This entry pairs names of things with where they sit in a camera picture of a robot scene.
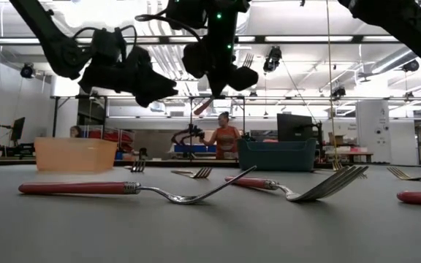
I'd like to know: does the black monitor on arm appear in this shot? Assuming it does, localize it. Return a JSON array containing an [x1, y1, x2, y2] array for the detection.
[[10, 116, 26, 142]]

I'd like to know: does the black overhead frame beam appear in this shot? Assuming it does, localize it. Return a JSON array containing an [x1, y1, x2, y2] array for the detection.
[[0, 34, 403, 45]]

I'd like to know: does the red parts shelf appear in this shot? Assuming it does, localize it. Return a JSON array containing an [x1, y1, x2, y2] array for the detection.
[[86, 126, 137, 153]]

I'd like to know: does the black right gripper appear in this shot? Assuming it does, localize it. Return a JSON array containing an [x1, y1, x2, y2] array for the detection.
[[206, 39, 260, 99]]

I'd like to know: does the black desk monitor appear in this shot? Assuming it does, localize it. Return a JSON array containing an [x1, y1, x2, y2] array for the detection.
[[276, 113, 314, 142]]

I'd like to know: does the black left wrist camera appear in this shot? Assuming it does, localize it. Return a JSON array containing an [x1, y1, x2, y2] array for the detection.
[[90, 28, 126, 67]]

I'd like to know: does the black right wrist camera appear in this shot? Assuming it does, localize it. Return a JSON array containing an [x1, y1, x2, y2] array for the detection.
[[181, 41, 208, 80]]

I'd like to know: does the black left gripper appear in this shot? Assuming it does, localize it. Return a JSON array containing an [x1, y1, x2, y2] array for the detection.
[[77, 45, 179, 109]]

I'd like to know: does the blue crate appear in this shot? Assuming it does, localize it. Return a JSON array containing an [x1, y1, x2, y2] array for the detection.
[[173, 144, 219, 153]]

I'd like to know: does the blue plastic bin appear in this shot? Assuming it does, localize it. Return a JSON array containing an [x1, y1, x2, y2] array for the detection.
[[236, 137, 318, 173]]

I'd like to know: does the yellow rope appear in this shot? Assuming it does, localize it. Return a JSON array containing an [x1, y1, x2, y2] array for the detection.
[[325, 0, 339, 165]]

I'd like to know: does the cardboard box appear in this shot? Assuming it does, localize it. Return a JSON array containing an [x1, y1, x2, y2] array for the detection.
[[327, 131, 346, 147]]

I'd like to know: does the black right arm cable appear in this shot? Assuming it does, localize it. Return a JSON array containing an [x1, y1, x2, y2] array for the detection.
[[134, 13, 202, 42]]

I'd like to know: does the black-framed wooden desk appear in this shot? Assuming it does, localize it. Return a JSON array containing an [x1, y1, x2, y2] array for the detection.
[[316, 150, 375, 164]]

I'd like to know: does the black ceiling spotlight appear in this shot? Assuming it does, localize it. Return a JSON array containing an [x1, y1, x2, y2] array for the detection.
[[20, 62, 36, 80], [263, 45, 283, 73], [331, 85, 346, 100], [402, 58, 420, 73]]

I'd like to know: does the translucent orange plastic bin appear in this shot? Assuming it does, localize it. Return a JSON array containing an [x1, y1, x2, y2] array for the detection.
[[34, 136, 119, 173]]

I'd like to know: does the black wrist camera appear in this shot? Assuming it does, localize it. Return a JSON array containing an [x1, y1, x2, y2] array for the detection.
[[181, 41, 208, 80], [90, 28, 126, 67]]

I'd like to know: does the black background cell frame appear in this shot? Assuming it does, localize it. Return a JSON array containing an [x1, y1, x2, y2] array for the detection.
[[50, 94, 421, 161]]

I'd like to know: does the white pillar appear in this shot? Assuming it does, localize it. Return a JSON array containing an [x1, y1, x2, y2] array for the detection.
[[355, 100, 391, 166]]

